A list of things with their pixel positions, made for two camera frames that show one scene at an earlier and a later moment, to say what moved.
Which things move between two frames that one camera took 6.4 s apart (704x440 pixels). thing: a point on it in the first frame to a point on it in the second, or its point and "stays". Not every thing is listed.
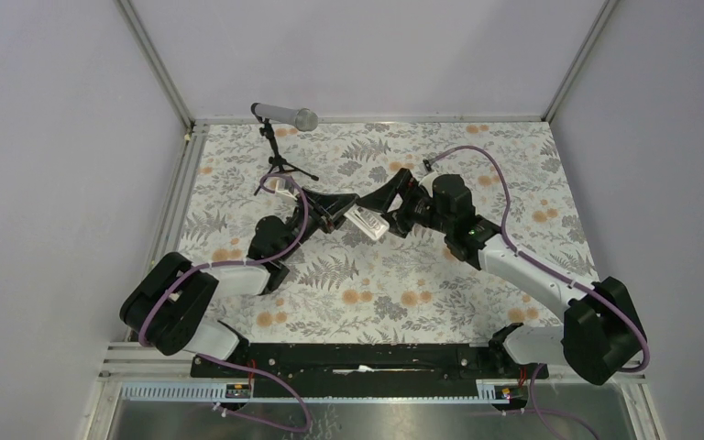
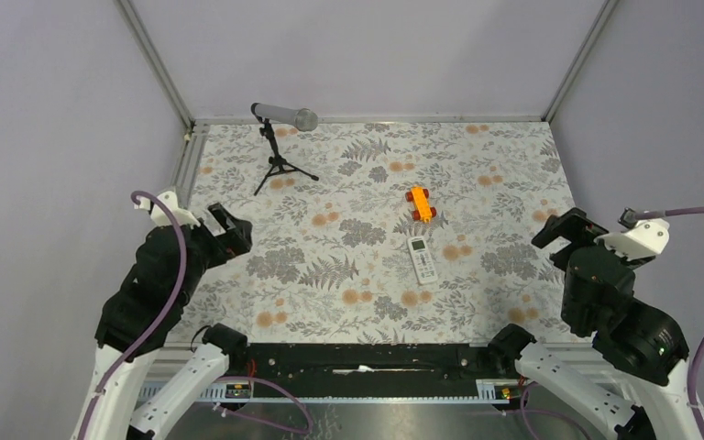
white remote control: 373,224 to 422,259
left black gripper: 324,209 to 238,241
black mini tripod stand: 277,161 stays
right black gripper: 382,199 to 572,227
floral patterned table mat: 401,288 stays
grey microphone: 303,119 stays
